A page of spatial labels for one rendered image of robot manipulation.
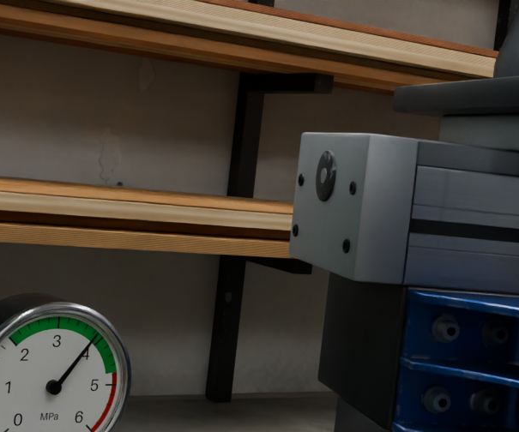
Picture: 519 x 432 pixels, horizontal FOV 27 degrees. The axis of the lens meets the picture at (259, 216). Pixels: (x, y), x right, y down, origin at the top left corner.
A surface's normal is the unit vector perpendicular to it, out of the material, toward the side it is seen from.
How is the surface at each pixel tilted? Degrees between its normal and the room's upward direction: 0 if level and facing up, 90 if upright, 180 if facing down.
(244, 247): 90
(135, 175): 90
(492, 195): 90
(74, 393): 90
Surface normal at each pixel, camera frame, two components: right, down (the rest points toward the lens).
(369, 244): 0.27, 0.08
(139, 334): 0.51, 0.10
